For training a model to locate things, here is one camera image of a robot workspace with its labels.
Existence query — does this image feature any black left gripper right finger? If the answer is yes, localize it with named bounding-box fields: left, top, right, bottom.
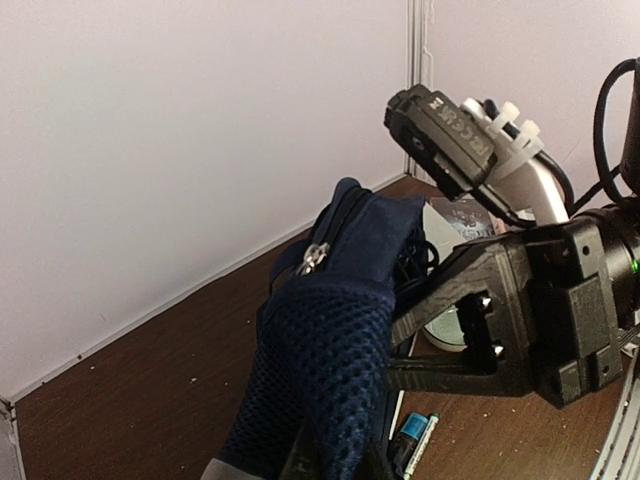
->
left=279, top=414, right=395, bottom=479

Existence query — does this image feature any aluminium front rail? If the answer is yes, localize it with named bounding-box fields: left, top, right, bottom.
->
left=590, top=351, right=639, bottom=480

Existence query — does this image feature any black blue highlighter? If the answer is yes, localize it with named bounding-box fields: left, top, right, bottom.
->
left=388, top=413, right=429, bottom=478

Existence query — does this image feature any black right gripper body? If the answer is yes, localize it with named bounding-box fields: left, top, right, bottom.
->
left=459, top=219, right=626, bottom=410

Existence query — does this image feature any right aluminium corner post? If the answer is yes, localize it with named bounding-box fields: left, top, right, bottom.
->
left=402, top=0, right=436, bottom=177

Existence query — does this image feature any pale blue ceramic bowl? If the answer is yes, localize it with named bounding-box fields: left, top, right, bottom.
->
left=423, top=306, right=466, bottom=353

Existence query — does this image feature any white green marker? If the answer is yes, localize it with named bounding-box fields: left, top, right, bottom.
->
left=401, top=413, right=440, bottom=480

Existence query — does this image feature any dark cover book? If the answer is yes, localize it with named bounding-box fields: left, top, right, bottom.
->
left=429, top=197, right=507, bottom=241

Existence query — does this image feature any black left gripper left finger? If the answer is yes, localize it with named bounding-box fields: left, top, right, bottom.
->
left=202, top=458, right=250, bottom=480

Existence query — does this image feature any navy blue student backpack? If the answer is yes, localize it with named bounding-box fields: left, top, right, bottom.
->
left=214, top=178, right=428, bottom=479

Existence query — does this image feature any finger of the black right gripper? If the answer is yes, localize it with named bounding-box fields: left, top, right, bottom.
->
left=386, top=357, right=528, bottom=397
left=392, top=235, right=508, bottom=350

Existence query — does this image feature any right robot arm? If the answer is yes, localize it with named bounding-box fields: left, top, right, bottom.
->
left=384, top=58, right=639, bottom=407

